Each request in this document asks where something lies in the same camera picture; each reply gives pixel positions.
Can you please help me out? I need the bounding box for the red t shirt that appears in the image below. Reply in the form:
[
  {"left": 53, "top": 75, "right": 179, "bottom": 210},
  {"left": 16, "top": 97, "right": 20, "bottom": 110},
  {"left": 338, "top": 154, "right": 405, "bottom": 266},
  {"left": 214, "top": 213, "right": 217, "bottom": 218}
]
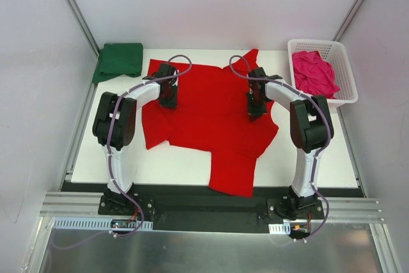
[{"left": 142, "top": 49, "right": 279, "bottom": 198}]

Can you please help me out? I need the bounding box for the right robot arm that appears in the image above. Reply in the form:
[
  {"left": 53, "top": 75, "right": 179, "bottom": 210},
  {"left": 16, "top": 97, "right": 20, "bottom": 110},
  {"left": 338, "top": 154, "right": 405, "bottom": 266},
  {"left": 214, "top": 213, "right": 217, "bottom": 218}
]
[{"left": 247, "top": 67, "right": 334, "bottom": 221}]

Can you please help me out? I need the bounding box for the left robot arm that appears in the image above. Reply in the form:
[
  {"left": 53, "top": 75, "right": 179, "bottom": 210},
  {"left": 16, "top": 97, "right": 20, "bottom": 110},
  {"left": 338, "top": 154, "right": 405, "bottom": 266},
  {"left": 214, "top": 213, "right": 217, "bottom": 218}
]
[{"left": 92, "top": 63, "right": 178, "bottom": 215}]

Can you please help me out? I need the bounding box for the folded green t shirt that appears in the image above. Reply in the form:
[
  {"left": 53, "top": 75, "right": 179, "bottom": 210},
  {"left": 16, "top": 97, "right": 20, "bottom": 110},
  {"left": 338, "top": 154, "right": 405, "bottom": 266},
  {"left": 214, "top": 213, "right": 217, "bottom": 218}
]
[{"left": 92, "top": 43, "right": 143, "bottom": 84}]

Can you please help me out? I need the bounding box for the pink t shirt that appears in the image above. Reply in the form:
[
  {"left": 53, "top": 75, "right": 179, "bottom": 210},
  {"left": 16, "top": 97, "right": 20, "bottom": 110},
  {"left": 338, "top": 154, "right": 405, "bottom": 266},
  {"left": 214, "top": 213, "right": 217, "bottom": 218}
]
[{"left": 291, "top": 51, "right": 340, "bottom": 99}]

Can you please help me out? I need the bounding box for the white plastic basket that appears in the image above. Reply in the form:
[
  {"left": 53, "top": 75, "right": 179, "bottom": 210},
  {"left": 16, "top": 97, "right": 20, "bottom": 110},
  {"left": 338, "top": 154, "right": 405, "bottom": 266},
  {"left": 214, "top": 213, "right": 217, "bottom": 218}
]
[{"left": 287, "top": 38, "right": 359, "bottom": 109}]

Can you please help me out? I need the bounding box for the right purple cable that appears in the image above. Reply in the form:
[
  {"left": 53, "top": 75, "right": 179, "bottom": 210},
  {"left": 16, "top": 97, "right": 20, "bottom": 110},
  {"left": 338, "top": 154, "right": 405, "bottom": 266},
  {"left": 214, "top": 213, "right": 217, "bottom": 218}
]
[{"left": 228, "top": 54, "right": 332, "bottom": 244}]

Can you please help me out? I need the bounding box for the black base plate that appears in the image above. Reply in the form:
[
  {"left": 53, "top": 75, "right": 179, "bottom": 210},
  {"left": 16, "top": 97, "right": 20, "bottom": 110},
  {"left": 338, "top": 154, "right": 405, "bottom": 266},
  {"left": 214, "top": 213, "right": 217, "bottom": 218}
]
[{"left": 62, "top": 182, "right": 364, "bottom": 233}]

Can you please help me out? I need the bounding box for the right white cable duct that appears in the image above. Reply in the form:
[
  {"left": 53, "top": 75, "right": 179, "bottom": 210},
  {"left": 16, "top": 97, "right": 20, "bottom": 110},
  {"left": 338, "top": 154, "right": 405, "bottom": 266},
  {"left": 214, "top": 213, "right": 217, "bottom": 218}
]
[{"left": 268, "top": 222, "right": 291, "bottom": 235}]

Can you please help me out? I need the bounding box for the white cable duct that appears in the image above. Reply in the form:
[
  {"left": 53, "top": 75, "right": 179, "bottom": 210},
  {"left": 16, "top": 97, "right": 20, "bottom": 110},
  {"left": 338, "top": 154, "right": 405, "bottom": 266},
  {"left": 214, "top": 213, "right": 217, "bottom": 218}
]
[
  {"left": 268, "top": 222, "right": 291, "bottom": 235},
  {"left": 54, "top": 217, "right": 153, "bottom": 231}
]

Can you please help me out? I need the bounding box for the aluminium frame rail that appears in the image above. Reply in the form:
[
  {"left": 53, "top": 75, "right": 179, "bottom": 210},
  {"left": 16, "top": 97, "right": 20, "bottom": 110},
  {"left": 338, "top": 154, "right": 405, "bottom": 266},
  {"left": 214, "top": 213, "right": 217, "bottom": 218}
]
[{"left": 40, "top": 192, "right": 102, "bottom": 217}]

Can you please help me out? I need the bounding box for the left white cable duct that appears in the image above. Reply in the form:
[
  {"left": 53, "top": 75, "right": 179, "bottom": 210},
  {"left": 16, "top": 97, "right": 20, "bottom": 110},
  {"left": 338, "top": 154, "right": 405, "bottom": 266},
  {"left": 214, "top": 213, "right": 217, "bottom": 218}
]
[{"left": 54, "top": 217, "right": 153, "bottom": 231}]

